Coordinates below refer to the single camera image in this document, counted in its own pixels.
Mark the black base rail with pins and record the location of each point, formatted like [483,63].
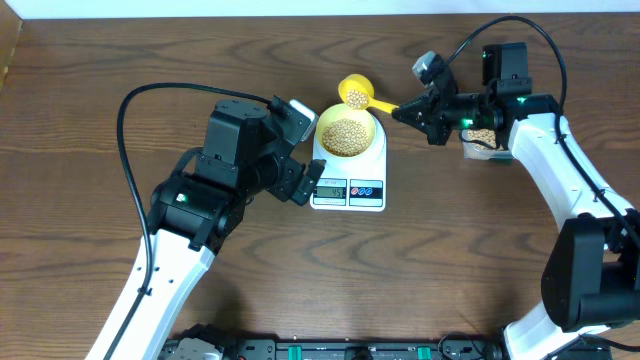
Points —
[197,349]

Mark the soybeans in scoop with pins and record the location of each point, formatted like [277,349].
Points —
[357,100]

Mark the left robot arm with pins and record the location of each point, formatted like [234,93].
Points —
[247,149]

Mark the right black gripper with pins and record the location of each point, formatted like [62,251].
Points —
[431,119]

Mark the yellow plastic measuring scoop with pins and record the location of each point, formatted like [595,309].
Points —
[361,83]

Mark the clear plastic container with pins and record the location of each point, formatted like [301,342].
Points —
[474,153]

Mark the green tape label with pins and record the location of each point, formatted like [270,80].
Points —
[501,160]

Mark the soybeans in bowl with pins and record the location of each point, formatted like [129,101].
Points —
[346,138]

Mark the soybeans pile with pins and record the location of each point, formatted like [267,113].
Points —
[483,139]

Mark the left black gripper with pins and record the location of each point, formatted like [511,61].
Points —
[285,185]

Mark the pale yellow bowl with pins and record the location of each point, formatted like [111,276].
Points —
[341,111]

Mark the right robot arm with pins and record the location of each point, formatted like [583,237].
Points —
[591,281]

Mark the white digital kitchen scale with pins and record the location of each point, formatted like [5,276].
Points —
[356,183]

